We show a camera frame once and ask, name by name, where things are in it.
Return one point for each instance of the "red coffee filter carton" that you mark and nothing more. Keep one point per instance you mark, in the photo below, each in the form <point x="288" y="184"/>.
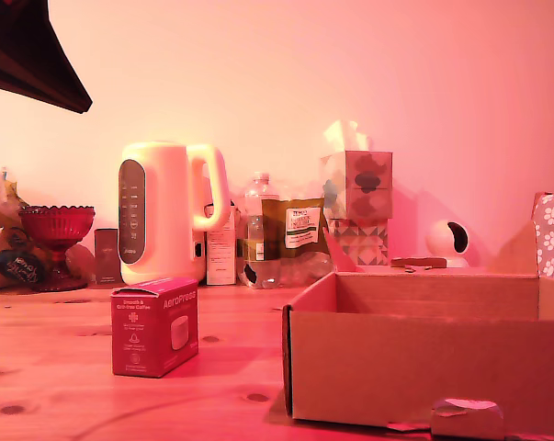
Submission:
<point x="148" y="331"/>

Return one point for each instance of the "small dark box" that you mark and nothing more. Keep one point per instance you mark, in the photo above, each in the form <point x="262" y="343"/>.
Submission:
<point x="106" y="255"/>

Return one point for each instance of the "white printed carton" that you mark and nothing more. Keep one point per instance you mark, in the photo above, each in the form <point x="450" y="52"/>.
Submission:
<point x="220" y="257"/>

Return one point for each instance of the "patterned cube tissue box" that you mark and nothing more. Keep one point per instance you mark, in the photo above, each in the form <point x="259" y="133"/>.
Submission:
<point x="366" y="184"/>

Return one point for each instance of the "flat brown cardboard piece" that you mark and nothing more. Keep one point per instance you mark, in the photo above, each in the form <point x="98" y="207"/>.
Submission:
<point x="419" y="262"/>

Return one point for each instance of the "open cardboard box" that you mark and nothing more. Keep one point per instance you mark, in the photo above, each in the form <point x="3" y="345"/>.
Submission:
<point x="396" y="363"/>

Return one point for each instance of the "small cardboard tab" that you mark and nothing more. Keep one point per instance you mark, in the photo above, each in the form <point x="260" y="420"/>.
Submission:
<point x="467" y="420"/>

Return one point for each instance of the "red footed glass bowl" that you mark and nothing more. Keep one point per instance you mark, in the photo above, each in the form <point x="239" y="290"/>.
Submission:
<point x="56" y="227"/>

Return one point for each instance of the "yellow snack bag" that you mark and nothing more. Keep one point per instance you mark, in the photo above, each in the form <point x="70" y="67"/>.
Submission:
<point x="1" y="257"/>

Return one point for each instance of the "white electric kettle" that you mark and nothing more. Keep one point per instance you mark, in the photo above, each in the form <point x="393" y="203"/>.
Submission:
<point x="166" y="216"/>

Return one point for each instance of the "clear plastic water bottle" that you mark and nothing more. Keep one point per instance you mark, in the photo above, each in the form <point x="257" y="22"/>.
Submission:
<point x="256" y="193"/>

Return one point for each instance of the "white tissue sheet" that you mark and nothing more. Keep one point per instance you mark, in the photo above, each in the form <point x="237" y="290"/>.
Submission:
<point x="343" y="135"/>

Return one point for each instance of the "green food packet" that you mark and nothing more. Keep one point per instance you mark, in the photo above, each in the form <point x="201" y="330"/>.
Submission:
<point x="304" y="225"/>

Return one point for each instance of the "small white round camera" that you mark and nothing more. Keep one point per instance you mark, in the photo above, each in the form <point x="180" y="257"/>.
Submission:
<point x="444" y="241"/>

